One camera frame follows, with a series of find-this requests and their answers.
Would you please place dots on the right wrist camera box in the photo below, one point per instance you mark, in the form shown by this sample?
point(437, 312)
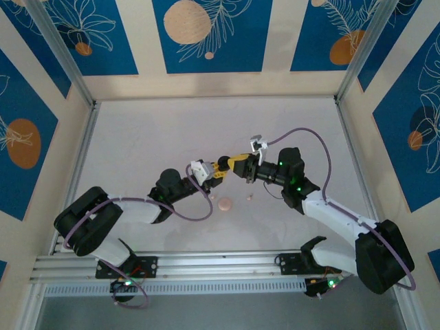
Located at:
point(258, 146)

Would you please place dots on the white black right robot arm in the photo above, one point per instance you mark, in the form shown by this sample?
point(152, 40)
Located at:
point(319, 213)

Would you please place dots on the black controller board green light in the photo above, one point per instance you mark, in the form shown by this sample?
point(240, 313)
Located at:
point(120, 285)
point(316, 287)

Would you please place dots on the blue panel big peach circle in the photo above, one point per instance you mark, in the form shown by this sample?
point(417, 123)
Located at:
point(254, 41)

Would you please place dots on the pink round charging case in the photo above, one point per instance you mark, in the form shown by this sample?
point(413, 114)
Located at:
point(225, 204)

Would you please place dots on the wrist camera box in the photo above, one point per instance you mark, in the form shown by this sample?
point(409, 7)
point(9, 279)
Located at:
point(258, 146)
point(201, 172)

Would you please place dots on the blue floral wall panel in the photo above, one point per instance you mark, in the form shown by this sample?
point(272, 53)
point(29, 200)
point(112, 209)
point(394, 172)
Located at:
point(120, 41)
point(20, 103)
point(388, 41)
point(309, 41)
point(395, 154)
point(38, 41)

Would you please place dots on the aluminium frame leg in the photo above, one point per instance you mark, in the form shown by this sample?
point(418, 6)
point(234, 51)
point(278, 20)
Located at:
point(32, 309)
point(409, 309)

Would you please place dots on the black glossy oval shell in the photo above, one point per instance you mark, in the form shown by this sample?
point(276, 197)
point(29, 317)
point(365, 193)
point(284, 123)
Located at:
point(224, 161)

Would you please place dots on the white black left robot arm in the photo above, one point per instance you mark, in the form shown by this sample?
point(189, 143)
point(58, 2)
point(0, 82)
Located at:
point(137, 211)

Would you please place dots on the aluminium side rail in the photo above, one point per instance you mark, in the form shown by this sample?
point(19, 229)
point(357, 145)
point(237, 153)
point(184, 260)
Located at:
point(79, 172)
point(354, 154)

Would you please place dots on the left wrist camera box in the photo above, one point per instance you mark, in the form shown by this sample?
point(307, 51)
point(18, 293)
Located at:
point(201, 172)

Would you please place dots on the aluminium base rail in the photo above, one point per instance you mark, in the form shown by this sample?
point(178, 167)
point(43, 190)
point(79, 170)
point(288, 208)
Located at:
point(220, 264)

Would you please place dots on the aluminium corner post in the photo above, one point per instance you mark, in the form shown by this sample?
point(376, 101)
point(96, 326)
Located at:
point(362, 51)
point(62, 51)

